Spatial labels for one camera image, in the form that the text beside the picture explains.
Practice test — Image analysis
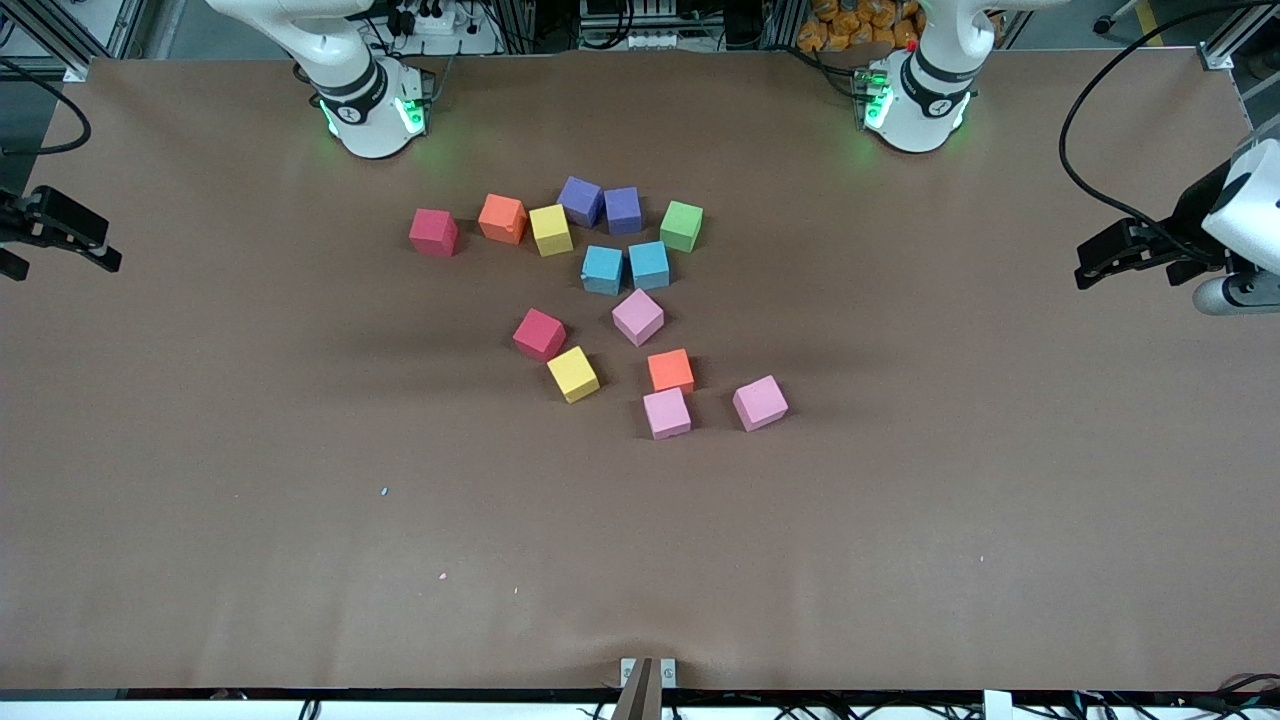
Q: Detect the yellow foam cube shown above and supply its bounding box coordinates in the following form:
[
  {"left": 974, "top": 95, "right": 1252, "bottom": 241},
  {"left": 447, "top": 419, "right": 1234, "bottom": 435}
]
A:
[
  {"left": 529, "top": 204, "right": 575, "bottom": 258},
  {"left": 546, "top": 346, "right": 601, "bottom": 405}
]

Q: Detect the white power strip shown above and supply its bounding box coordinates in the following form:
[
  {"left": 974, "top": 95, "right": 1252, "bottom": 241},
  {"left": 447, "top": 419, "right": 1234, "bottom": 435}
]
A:
[{"left": 398, "top": 3, "right": 463, "bottom": 37}]

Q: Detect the bag of orange items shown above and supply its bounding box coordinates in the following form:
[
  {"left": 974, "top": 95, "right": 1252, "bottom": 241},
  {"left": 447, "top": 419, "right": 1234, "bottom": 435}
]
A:
[{"left": 797, "top": 0, "right": 926, "bottom": 54}]

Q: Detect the red foam cube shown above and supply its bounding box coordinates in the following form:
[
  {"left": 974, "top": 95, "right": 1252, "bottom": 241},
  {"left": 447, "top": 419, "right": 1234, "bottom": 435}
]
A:
[
  {"left": 409, "top": 208, "right": 460, "bottom": 259},
  {"left": 512, "top": 308, "right": 568, "bottom": 363}
]

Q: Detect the long black cable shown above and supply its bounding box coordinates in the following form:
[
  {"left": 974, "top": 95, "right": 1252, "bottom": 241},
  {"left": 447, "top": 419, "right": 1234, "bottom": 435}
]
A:
[
  {"left": 1058, "top": 0, "right": 1280, "bottom": 263},
  {"left": 0, "top": 58, "right": 93, "bottom": 157}
]

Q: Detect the aluminium frame profile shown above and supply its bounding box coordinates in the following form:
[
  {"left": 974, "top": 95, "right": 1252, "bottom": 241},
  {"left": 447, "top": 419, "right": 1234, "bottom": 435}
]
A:
[
  {"left": 0, "top": 0, "right": 151, "bottom": 81},
  {"left": 1205, "top": 0, "right": 1280, "bottom": 71}
]

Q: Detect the dented orange foam cube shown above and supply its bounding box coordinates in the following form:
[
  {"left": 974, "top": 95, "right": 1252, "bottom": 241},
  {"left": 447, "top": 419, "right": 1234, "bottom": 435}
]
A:
[{"left": 477, "top": 193, "right": 528, "bottom": 246}]

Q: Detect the aluminium table edge rail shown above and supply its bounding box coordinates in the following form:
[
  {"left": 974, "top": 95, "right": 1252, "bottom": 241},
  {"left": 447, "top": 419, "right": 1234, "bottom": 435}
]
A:
[{"left": 1235, "top": 68, "right": 1280, "bottom": 151}]

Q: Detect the light pink foam cube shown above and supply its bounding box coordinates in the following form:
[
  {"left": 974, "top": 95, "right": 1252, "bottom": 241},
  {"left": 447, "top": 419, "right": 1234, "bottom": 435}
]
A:
[
  {"left": 732, "top": 375, "right": 790, "bottom": 433},
  {"left": 611, "top": 288, "right": 666, "bottom": 348},
  {"left": 642, "top": 387, "right": 693, "bottom": 441}
]

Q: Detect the metal table clamp bracket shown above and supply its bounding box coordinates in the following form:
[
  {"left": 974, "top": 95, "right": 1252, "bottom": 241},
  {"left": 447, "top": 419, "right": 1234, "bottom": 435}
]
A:
[{"left": 612, "top": 657, "right": 678, "bottom": 720}]

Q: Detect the purple foam cube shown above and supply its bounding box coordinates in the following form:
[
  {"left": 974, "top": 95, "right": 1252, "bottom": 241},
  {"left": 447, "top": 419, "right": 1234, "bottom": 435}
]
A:
[
  {"left": 603, "top": 186, "right": 643, "bottom": 236},
  {"left": 557, "top": 176, "right": 605, "bottom": 229}
]

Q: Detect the green foam cube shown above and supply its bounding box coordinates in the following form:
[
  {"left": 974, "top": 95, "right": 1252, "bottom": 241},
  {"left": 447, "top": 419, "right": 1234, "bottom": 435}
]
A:
[{"left": 659, "top": 200, "right": 704, "bottom": 254}]

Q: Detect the chipped blue foam cube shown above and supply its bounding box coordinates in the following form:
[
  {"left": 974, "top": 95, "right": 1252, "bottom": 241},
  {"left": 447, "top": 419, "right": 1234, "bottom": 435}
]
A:
[{"left": 581, "top": 245, "right": 624, "bottom": 297}]

